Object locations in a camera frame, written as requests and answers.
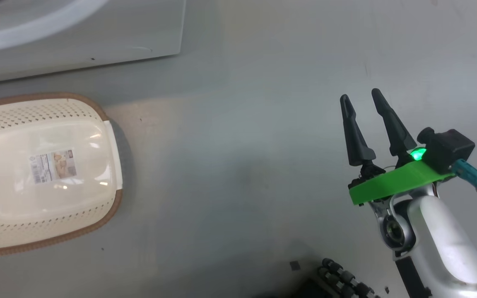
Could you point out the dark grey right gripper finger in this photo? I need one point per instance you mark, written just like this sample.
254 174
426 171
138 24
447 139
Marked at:
398 132
358 142

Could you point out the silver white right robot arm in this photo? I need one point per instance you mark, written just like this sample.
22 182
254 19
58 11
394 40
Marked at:
445 244

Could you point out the basket product label sticker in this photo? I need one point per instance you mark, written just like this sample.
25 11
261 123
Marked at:
54 166

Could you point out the white front-load washing machine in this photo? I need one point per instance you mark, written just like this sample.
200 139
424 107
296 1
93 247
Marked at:
77 45

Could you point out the black roller wheel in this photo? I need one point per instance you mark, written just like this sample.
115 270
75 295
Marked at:
342 277

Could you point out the teal right camera connector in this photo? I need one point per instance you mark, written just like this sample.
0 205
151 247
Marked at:
470 176

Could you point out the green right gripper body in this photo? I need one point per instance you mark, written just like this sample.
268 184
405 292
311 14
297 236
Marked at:
391 184

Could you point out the cream perforated laundry basket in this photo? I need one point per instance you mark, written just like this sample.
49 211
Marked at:
35 215

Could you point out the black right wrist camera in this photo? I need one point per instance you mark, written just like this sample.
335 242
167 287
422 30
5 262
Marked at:
447 149

